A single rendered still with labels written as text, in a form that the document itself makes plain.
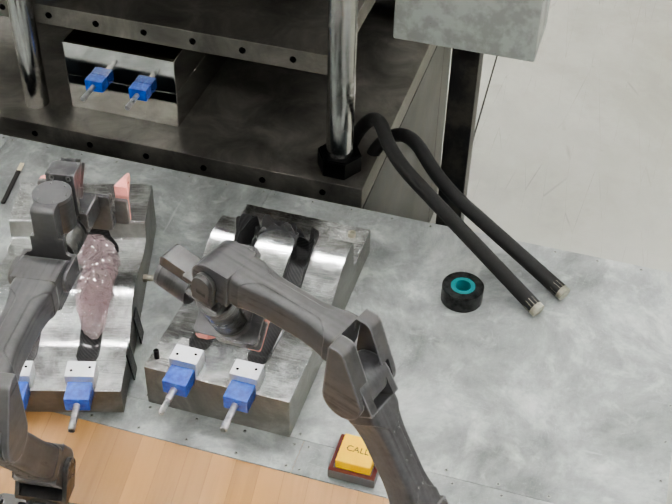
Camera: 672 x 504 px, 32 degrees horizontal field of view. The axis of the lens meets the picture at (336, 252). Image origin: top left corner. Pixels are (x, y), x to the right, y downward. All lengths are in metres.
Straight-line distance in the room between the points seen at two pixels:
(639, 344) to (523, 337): 0.21
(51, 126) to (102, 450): 0.99
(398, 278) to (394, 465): 0.70
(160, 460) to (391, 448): 0.50
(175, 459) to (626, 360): 0.83
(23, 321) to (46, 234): 0.15
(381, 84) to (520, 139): 1.29
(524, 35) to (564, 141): 1.71
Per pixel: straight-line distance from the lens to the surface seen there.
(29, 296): 1.64
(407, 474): 1.66
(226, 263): 1.61
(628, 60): 4.58
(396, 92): 2.81
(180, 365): 1.96
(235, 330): 1.75
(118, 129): 2.71
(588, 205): 3.82
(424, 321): 2.19
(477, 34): 2.42
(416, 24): 2.44
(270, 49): 2.50
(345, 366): 1.52
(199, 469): 1.96
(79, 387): 2.01
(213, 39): 2.54
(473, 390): 2.08
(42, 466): 1.75
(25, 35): 2.71
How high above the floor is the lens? 2.33
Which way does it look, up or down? 41 degrees down
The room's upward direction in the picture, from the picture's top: 1 degrees clockwise
